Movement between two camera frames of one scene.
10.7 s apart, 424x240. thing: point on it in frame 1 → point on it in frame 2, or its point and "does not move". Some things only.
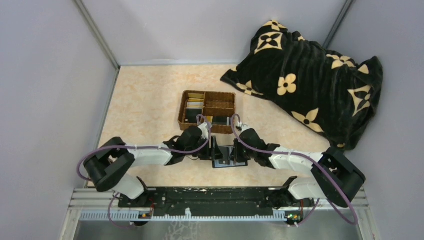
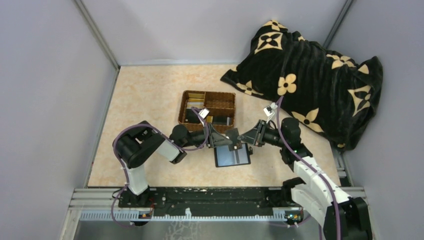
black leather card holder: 221,157 does not move
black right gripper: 236,150 → 260,133
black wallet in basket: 220,120 does not move
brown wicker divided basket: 217,108 does not move
